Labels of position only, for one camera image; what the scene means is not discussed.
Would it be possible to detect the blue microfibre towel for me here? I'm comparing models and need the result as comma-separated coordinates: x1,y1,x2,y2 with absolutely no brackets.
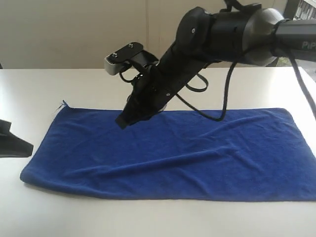
20,105,316,202

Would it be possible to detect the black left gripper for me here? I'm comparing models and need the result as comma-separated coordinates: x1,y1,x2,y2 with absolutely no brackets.
0,120,34,158

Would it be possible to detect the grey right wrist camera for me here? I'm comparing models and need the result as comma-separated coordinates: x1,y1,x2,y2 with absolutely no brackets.
104,42,160,76

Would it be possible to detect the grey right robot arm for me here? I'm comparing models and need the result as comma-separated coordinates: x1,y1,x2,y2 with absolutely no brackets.
105,0,316,128

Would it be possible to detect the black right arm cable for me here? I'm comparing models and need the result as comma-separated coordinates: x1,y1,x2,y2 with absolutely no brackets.
118,19,316,121

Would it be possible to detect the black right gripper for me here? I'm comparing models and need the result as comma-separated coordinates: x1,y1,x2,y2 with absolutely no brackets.
115,46,205,129

